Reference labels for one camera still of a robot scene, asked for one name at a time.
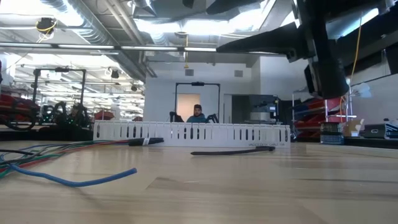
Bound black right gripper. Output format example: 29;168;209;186
216;0;349;100

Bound black zip tie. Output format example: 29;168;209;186
190;146;276;156

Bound white slotted cable duct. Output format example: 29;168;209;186
93;120;292;149

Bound black wire sleeve white label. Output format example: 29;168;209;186
129;137;165;147

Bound bundle of thin wires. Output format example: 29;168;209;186
0;163;138;188

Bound black wire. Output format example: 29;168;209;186
0;148;35;156

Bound red wire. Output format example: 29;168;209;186
0;140;131;174

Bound white ceiling light tube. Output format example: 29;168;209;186
0;42;52;49
57;44;116;50
183;46;217;53
120;45;178;52

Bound grey machine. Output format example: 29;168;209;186
248;95;280;124

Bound red shelf bin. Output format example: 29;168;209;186
294;98;343;130

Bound beige door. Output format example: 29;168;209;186
176;93;201;123

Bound person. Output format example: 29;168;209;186
186;104;208;124

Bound stacked black network switches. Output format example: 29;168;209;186
320;122;345;146

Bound brown cardboard box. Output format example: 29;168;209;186
341;118;365;138

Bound black flat device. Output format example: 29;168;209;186
363;123;398;139

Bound red storage bin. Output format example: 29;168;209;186
0;93;40;124
93;110;116;121

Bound thin yellow hanging cord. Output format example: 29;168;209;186
184;34;190;69

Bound thick yellow hanging cable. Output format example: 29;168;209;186
349;12;363;85

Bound black gantry frame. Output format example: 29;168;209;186
32;67;87;125
175;82;221;124

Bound silver ventilation duct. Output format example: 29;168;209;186
40;0;156;82

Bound black ceiling camera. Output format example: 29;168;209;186
35;17;58;35

